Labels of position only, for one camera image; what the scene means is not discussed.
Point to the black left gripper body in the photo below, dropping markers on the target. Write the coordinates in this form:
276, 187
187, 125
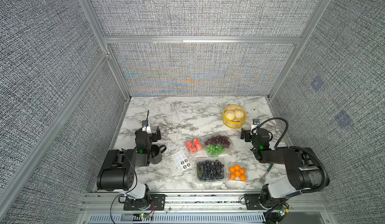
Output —
155, 134

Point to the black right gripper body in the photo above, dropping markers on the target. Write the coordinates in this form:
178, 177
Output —
246, 135

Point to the white sticker sheet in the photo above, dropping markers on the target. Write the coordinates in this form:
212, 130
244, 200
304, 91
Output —
181, 161

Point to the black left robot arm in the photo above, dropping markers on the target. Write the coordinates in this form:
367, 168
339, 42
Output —
118, 173

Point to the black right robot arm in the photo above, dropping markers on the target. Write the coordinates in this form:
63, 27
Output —
305, 173

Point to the black mug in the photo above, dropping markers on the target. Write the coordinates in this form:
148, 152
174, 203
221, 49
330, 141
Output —
156, 153

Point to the right steamed bun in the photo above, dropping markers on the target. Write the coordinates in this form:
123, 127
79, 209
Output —
239, 114

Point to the steamed bun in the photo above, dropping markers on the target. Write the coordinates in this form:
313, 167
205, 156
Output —
229, 114
239, 114

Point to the yellow bamboo steamer basket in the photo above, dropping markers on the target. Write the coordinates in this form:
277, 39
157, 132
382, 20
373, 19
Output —
235, 124

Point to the left steamed bun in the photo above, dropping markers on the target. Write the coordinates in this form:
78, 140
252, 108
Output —
229, 114

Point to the clear box mixed grapes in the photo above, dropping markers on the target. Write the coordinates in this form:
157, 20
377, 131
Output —
217, 144

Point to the clear box red strawberries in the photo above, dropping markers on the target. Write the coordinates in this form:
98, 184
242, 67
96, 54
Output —
193, 145

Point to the clear box orange kumquats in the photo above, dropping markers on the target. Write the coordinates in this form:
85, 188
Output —
237, 171

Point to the clear box dark grapes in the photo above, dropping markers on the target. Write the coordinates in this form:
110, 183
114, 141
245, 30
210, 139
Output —
208, 170

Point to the green handled fork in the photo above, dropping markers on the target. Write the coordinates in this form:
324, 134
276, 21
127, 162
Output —
263, 177

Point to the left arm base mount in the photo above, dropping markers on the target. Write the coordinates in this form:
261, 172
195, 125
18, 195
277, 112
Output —
153, 202

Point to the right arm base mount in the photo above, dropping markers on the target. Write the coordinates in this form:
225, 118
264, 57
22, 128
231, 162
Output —
252, 202

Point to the aluminium front rail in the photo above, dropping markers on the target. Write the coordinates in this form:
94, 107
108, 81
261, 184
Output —
303, 209

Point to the grey perforated cable tray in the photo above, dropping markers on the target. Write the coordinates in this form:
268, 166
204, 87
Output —
179, 218

